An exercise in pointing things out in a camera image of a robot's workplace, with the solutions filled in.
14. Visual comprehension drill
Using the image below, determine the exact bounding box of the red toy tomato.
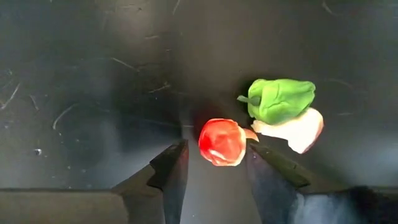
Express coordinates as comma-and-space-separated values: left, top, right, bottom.
198, 118, 259, 167

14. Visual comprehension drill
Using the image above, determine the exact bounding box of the small green bell pepper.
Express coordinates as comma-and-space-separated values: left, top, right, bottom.
236, 78, 317, 125

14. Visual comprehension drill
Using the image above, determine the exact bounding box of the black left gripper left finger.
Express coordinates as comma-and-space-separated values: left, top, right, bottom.
0, 139, 190, 224

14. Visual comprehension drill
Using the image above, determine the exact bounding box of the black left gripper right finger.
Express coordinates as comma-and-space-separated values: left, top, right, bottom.
246, 139, 398, 224

